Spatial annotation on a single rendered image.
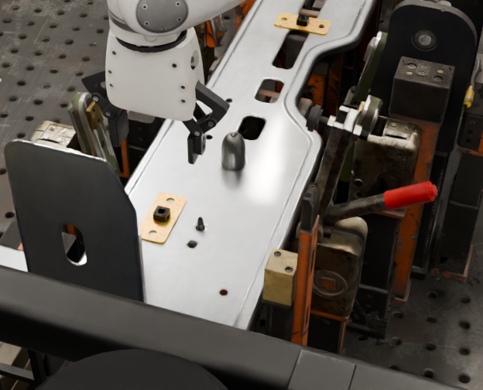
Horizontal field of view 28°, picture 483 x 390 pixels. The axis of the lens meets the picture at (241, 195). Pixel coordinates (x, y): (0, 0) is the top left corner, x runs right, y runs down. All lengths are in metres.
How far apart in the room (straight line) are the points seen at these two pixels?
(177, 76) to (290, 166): 0.30
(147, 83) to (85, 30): 1.04
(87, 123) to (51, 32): 0.88
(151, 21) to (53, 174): 0.17
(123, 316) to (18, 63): 1.62
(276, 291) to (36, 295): 0.69
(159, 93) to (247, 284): 0.25
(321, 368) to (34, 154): 0.48
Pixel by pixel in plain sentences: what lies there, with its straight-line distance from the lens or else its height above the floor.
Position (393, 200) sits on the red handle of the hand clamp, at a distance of 1.05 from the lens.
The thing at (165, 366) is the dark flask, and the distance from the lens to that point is 0.29.
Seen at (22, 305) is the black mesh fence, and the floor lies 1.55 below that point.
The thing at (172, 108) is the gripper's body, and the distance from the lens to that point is 1.04.
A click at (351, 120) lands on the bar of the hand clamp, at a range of 1.01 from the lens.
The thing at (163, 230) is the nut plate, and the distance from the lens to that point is 1.18.
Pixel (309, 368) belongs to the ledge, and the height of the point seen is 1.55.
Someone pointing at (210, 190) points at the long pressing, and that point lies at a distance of 1.23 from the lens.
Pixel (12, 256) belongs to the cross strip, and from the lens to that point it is 1.18.
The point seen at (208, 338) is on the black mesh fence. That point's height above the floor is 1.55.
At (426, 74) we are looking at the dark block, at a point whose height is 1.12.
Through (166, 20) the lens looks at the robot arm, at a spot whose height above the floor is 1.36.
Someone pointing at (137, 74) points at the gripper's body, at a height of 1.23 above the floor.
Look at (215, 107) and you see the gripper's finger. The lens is 1.04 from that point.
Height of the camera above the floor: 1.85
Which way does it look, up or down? 44 degrees down
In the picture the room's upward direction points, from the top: 1 degrees clockwise
